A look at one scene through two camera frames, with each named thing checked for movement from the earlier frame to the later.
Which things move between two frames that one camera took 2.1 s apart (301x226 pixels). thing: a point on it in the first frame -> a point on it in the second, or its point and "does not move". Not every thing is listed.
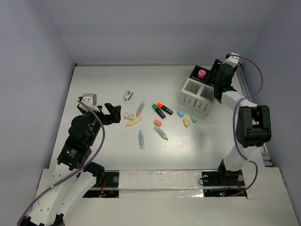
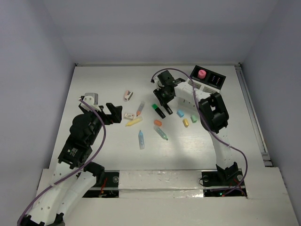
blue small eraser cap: x=180 y=113 does not move
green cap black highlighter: x=160 y=112 does not move
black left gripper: x=114 y=116 does not move
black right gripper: x=235 y=67 -> x=162 y=100
